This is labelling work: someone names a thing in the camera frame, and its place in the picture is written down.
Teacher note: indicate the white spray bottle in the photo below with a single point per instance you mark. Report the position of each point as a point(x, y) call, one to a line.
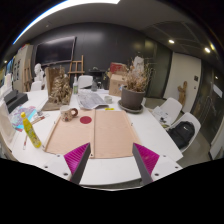
point(75, 86)

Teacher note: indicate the beige bamboo table mat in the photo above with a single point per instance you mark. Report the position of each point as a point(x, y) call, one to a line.
point(110, 135)

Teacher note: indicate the wall mounted black television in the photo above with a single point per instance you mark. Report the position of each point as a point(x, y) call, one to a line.
point(55, 51)

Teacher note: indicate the golden decorative tree ornament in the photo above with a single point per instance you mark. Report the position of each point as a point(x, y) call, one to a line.
point(61, 90)

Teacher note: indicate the white chair with papers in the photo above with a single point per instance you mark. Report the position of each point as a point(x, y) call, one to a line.
point(167, 113)

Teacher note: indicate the cardboard box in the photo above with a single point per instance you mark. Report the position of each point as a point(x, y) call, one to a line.
point(116, 84)

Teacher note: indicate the black box stack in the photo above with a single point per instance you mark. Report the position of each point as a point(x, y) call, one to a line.
point(14, 99)

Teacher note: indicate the wooden easel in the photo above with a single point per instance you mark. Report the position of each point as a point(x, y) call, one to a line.
point(76, 67)

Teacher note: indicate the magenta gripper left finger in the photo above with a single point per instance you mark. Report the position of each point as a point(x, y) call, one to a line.
point(77, 160)

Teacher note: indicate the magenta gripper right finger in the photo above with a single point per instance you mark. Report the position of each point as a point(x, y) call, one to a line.
point(146, 161)

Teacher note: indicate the newspaper stack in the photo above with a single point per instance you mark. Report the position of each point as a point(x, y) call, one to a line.
point(90, 100)

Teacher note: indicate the round red coaster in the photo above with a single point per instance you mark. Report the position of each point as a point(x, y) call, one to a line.
point(85, 119)

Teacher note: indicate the yellow drink bottle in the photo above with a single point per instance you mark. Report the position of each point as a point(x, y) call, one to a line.
point(30, 131)

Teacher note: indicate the patterned ceramic mug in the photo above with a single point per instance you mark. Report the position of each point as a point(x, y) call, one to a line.
point(67, 113)

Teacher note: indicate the black backpack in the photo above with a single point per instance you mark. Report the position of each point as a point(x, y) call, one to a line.
point(182, 134)

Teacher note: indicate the white plaster bust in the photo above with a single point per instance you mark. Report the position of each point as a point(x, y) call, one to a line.
point(39, 73)

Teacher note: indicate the white chair behind table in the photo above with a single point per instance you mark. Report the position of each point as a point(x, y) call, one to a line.
point(85, 81)

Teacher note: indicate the white chair with backpack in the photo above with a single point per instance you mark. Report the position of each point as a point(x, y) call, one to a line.
point(190, 118)

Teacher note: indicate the small white cup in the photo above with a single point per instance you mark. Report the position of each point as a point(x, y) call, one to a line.
point(108, 99)

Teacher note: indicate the grey pot with dried plant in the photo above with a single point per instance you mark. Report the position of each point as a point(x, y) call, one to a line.
point(136, 76)

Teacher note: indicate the wooden figure sculpture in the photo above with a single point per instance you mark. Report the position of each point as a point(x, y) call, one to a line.
point(182, 93)

